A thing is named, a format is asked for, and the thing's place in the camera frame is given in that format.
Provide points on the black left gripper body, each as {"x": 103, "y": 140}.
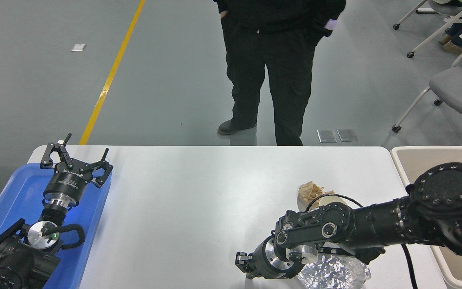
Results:
{"x": 67, "y": 181}

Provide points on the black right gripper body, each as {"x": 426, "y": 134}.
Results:
{"x": 260, "y": 261}

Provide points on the white paper cup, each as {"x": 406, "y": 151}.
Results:
{"x": 331, "y": 199}

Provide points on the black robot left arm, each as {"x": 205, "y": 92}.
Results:
{"x": 18, "y": 261}

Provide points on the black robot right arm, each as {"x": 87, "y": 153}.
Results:
{"x": 379, "y": 224}

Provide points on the person's left hand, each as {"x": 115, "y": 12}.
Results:
{"x": 330, "y": 25}

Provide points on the blue plastic tray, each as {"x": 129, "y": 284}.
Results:
{"x": 18, "y": 188}

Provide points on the silver foil tray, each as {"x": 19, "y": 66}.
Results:
{"x": 331, "y": 275}

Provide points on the crumpled tan paper ball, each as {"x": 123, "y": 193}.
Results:
{"x": 309, "y": 190}

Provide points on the metal floor plate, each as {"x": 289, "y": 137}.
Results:
{"x": 347, "y": 135}
{"x": 327, "y": 136}

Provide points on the large pale plastic bin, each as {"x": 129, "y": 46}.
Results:
{"x": 411, "y": 164}

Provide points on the grey seat office chair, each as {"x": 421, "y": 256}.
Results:
{"x": 459, "y": 90}

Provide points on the white frame office chair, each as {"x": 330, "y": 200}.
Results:
{"x": 435, "y": 34}

